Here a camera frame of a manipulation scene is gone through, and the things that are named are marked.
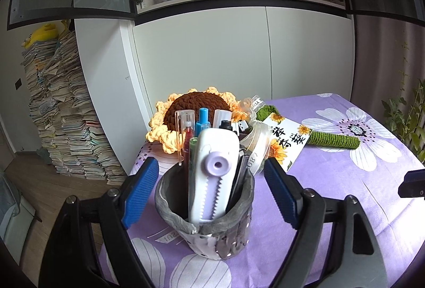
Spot translucent white ribbon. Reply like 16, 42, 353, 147
237, 95, 271, 176

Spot crochet sunflower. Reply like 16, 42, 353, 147
146, 87, 361, 154

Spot white bookshelf cabinet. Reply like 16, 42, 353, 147
74, 0, 356, 176

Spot yellow plush toy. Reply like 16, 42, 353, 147
23, 23, 69, 49

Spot green pen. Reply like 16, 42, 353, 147
189, 137, 200, 172

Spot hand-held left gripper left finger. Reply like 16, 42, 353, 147
40, 157, 159, 288

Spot black pen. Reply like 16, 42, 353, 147
219, 120, 239, 136

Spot light grey sofa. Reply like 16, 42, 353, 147
0, 169, 37, 242

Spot purple floral tablecloth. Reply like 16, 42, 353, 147
96, 93, 425, 288

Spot grey polka dot pen holder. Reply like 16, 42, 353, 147
154, 147, 256, 260

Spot stack of papers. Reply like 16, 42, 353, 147
22, 31, 128, 186

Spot white purple correction tape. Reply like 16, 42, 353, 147
188, 128, 240, 225

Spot white capped pen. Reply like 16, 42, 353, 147
212, 109, 233, 128

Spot green leafy plant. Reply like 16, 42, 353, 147
382, 42, 425, 162

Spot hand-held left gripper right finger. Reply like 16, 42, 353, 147
264, 158, 389, 288

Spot sunflower print card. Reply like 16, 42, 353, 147
262, 112, 313, 172

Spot red pen with clear cap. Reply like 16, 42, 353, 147
174, 110, 196, 166

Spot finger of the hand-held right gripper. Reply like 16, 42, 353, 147
398, 169, 425, 199

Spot blue pen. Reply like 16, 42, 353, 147
195, 108, 211, 137

